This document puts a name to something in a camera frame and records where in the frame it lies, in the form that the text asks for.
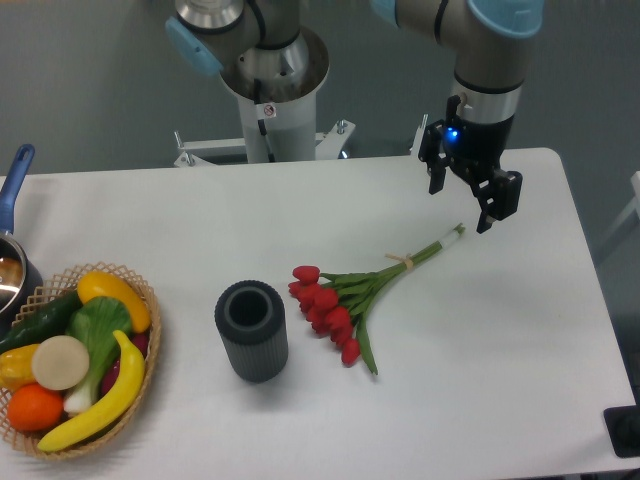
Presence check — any yellow bell pepper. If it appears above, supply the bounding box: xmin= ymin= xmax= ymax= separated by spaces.
xmin=1 ymin=344 xmax=39 ymax=391

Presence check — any orange fruit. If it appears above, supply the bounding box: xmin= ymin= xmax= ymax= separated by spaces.
xmin=7 ymin=383 xmax=63 ymax=432

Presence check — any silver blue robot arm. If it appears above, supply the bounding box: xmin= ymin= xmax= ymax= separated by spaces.
xmin=165 ymin=1 xmax=544 ymax=232

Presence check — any woven wicker basket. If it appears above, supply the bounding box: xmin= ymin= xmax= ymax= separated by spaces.
xmin=1 ymin=262 xmax=161 ymax=461

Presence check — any blue handled saucepan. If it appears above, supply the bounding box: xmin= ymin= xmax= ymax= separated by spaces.
xmin=1 ymin=144 xmax=42 ymax=337

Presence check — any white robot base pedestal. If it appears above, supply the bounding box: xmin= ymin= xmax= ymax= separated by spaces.
xmin=174 ymin=27 xmax=356 ymax=167

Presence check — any green bok choy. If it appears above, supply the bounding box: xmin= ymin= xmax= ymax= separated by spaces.
xmin=64 ymin=296 xmax=132 ymax=416

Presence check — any white frame at right edge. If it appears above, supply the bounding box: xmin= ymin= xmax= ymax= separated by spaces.
xmin=595 ymin=171 xmax=639 ymax=262

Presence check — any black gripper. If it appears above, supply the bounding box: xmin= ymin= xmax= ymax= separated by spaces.
xmin=418 ymin=116 xmax=523 ymax=234

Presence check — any black device at table edge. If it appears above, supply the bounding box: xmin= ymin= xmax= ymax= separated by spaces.
xmin=603 ymin=405 xmax=639 ymax=458

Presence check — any green cucumber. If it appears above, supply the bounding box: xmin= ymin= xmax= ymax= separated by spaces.
xmin=1 ymin=290 xmax=82 ymax=353

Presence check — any dark red vegetable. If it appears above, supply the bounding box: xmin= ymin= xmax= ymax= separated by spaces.
xmin=100 ymin=333 xmax=149 ymax=397

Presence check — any dark grey ribbed vase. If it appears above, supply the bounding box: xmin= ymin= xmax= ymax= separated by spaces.
xmin=214 ymin=280 xmax=289 ymax=383

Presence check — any yellow banana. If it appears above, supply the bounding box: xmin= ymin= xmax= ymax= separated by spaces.
xmin=37 ymin=330 xmax=145 ymax=453

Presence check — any yellow squash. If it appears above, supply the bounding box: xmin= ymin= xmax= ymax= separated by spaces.
xmin=77 ymin=271 xmax=151 ymax=334

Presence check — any beige round disc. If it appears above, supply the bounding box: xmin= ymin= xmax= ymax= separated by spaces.
xmin=31 ymin=335 xmax=90 ymax=391

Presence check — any red tulip bouquet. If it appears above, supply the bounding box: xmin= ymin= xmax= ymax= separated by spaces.
xmin=288 ymin=224 xmax=466 ymax=375

